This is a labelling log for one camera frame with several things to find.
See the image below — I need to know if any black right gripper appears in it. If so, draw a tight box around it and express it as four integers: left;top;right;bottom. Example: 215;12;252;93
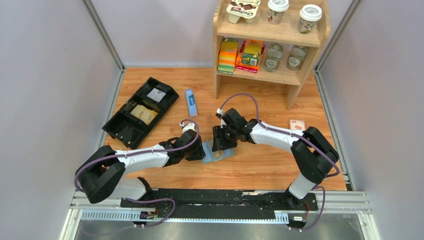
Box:
212;125;238;153

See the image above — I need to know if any teal card holder wallet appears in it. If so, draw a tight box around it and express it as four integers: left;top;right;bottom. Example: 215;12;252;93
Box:
201;140;236;164

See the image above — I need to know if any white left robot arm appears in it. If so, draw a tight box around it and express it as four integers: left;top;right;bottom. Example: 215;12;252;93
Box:
74;129;206;208

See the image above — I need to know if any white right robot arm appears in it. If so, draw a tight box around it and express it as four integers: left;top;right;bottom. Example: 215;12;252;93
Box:
212;108;340;210

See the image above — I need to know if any silver card in tray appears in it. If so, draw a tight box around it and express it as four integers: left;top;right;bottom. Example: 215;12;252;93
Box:
146;88;166;103

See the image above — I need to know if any black compartment tray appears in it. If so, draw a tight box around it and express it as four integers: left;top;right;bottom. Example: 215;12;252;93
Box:
102;77;179;150

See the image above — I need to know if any blue slim box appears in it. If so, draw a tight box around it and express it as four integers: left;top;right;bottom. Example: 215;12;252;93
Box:
185;88;198;118

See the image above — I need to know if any white Kamenoko sponge pack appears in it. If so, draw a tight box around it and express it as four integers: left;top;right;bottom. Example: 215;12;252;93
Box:
289;119;306;131

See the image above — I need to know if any orange pink sponge pack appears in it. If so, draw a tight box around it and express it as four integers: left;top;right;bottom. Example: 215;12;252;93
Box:
235;39;265;74

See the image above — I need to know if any green sponge pack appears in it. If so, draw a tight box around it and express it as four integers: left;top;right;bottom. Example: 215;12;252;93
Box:
217;37;239;75

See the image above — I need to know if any glass jar left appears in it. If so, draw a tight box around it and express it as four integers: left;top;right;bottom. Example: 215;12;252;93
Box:
263;43;284;72

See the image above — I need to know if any glass jar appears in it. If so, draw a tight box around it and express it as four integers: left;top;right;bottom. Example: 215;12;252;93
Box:
286;45;308;71
263;43;284;72

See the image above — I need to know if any wooden shelf unit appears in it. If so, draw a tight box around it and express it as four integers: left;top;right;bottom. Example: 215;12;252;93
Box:
213;0;331;110

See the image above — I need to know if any glass jar right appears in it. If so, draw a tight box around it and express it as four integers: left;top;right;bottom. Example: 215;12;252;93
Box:
286;45;308;71

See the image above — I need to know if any chocolate pudding cup pack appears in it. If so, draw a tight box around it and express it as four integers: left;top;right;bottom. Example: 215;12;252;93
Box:
226;0;261;24

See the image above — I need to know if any paper coffee cup left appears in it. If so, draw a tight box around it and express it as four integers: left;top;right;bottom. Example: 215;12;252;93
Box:
267;0;290;25

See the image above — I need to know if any paper coffee cup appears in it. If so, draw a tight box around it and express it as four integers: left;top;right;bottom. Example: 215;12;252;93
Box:
297;4;323;34
267;0;290;25

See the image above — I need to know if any paper coffee cup right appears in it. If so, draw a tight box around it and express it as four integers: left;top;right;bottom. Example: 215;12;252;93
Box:
297;4;323;34

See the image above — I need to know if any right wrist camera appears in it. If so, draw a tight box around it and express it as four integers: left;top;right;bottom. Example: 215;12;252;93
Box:
215;108;227;128

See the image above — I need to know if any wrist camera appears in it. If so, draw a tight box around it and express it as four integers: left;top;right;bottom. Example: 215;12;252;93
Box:
215;108;227;128
179;122;197;133

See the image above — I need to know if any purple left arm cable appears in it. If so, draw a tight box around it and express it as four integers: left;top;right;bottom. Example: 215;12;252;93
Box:
73;119;201;229

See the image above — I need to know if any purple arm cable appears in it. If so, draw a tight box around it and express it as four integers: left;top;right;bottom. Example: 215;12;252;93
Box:
218;93;341;232
73;119;201;229

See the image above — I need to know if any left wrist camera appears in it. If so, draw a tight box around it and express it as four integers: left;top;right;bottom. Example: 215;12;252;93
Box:
179;122;197;133

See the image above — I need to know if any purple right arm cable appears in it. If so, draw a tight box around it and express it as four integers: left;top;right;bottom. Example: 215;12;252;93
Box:
218;93;341;232

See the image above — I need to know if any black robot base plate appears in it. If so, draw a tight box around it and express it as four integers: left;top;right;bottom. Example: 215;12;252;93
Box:
120;188;318;220

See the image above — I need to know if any aluminium frame rail right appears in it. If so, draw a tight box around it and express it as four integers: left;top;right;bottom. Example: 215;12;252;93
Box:
313;0;362;192

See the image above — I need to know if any aluminium frame rail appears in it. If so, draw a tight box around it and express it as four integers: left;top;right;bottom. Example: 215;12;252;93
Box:
81;0;126;188
313;0;362;192

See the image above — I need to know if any aluminium frame rail left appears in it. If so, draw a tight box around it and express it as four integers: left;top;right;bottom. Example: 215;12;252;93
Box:
81;0;126;188

